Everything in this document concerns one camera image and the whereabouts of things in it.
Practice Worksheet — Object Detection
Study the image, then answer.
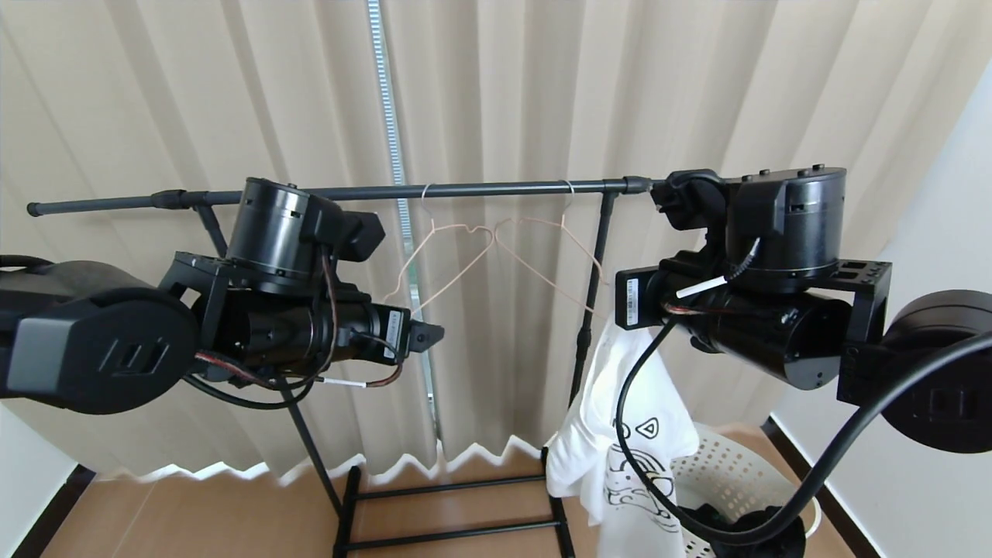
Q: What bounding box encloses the black garment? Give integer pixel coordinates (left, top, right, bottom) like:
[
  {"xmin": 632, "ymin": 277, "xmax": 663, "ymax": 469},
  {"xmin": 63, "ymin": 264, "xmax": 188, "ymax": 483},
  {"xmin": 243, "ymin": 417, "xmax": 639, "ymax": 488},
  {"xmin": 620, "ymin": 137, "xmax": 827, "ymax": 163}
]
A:
[{"xmin": 678, "ymin": 504, "xmax": 807, "ymax": 558}]

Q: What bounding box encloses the pink clothes hanger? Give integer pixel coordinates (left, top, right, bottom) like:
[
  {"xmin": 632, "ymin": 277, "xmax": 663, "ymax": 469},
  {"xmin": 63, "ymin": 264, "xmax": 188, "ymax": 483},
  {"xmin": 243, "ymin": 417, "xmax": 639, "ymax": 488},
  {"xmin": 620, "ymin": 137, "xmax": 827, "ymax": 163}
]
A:
[
  {"xmin": 382, "ymin": 184, "xmax": 497, "ymax": 319},
  {"xmin": 494, "ymin": 181, "xmax": 613, "ymax": 319}
]

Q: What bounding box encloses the white laundry basket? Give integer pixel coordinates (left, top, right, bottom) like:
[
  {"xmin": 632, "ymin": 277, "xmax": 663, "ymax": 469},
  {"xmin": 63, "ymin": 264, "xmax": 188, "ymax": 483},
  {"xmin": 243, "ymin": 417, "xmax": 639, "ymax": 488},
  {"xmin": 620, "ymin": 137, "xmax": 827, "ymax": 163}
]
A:
[{"xmin": 670, "ymin": 422, "xmax": 822, "ymax": 558}]

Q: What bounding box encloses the beige curtain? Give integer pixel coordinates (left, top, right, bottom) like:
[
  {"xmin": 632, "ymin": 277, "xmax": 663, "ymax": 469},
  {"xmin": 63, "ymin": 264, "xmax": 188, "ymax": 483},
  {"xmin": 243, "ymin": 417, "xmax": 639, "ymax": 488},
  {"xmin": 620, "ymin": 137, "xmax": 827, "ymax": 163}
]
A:
[{"xmin": 0, "ymin": 0, "xmax": 992, "ymax": 485}]

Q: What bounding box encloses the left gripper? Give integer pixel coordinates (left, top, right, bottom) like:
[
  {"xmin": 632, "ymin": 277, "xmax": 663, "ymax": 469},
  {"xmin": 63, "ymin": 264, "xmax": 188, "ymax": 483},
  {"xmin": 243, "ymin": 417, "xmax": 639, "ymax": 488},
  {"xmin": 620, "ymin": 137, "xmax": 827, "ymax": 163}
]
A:
[{"xmin": 229, "ymin": 298, "xmax": 445, "ymax": 373}]

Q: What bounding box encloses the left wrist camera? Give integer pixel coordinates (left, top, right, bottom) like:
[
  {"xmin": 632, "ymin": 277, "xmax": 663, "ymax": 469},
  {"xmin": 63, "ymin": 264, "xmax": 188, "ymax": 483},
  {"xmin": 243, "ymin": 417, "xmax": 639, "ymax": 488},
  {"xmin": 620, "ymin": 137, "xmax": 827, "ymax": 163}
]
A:
[{"xmin": 306, "ymin": 203, "xmax": 386, "ymax": 263}]

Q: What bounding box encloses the black clothes rack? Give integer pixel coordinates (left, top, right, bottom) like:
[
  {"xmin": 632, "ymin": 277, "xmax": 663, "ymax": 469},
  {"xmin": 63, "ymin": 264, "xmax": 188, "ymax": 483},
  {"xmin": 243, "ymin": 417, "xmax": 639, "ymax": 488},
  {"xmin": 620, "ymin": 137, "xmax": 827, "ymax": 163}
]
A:
[{"xmin": 27, "ymin": 177, "xmax": 656, "ymax": 558}]

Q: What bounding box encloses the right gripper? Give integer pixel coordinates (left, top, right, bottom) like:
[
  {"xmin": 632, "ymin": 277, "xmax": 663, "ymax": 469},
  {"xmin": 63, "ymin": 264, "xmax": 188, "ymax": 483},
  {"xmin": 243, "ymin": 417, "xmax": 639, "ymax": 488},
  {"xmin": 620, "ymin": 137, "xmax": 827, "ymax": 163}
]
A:
[{"xmin": 616, "ymin": 252, "xmax": 853, "ymax": 388}]

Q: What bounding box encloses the white printed t-shirt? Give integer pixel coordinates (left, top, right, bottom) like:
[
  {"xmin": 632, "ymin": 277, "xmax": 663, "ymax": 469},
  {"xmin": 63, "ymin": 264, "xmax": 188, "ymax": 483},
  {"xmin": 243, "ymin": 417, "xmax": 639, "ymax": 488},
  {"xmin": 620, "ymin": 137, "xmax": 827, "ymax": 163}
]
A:
[{"xmin": 545, "ymin": 318, "xmax": 701, "ymax": 558}]

